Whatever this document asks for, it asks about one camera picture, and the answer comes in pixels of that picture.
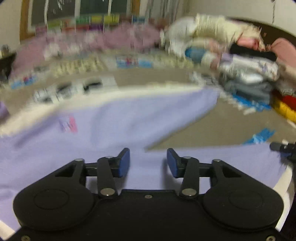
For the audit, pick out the colourful alphabet foam board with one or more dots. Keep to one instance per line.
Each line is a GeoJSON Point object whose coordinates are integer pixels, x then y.
{"type": "Point", "coordinates": [87, 22]}

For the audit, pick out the black folded garment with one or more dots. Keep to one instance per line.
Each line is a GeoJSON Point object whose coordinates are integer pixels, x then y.
{"type": "Point", "coordinates": [247, 52]}

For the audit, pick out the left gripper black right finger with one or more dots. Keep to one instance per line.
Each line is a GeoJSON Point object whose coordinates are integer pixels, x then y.
{"type": "Point", "coordinates": [188, 168]}

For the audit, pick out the Mickey Mouse brown blanket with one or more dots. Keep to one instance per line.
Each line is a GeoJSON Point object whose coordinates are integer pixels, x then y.
{"type": "Point", "coordinates": [95, 80]}

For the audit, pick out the window with wooden frame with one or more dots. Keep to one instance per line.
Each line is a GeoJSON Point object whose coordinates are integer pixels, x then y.
{"type": "Point", "coordinates": [41, 12]}

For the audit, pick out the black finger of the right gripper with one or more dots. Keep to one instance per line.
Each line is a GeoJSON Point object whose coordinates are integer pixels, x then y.
{"type": "Point", "coordinates": [286, 150]}

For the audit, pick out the pink floral quilt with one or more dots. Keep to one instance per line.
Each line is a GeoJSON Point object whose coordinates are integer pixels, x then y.
{"type": "Point", "coordinates": [37, 50]}

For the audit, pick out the white folded clothes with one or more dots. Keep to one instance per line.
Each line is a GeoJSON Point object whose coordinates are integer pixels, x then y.
{"type": "Point", "coordinates": [248, 69]}

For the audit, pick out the grey folded clothes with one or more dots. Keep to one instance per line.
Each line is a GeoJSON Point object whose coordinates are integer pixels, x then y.
{"type": "Point", "coordinates": [258, 92]}

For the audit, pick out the cream bedding pile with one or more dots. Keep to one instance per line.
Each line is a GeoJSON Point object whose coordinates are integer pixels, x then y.
{"type": "Point", "coordinates": [226, 31]}

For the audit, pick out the lavender sweatpants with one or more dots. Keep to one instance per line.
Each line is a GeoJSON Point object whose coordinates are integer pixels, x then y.
{"type": "Point", "coordinates": [91, 132]}

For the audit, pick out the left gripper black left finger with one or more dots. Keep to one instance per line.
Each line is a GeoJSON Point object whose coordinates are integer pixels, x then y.
{"type": "Point", "coordinates": [106, 169]}

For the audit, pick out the blue striped sock garment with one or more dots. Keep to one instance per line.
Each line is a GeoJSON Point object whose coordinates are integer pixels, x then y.
{"type": "Point", "coordinates": [199, 55]}

